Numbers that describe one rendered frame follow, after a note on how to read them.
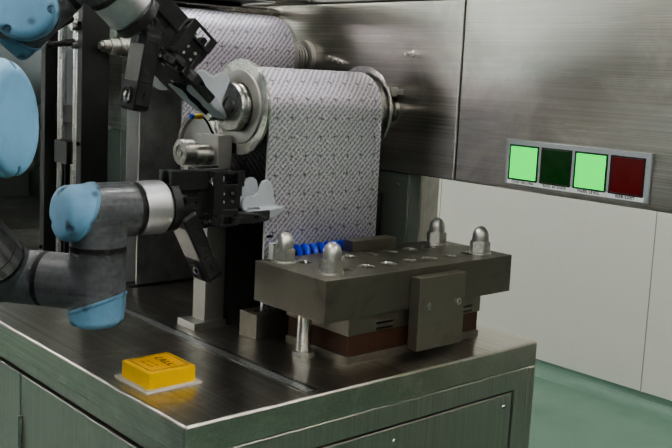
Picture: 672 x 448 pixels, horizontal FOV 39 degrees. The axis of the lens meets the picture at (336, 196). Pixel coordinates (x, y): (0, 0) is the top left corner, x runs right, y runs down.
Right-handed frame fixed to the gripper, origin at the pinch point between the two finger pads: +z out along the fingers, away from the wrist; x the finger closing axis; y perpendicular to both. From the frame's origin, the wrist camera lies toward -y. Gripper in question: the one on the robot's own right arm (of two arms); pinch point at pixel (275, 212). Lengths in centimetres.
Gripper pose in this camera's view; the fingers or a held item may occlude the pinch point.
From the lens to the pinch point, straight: 145.6
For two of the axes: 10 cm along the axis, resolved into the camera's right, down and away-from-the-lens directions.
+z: 7.5, -0.5, 6.6
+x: -6.6, -1.3, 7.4
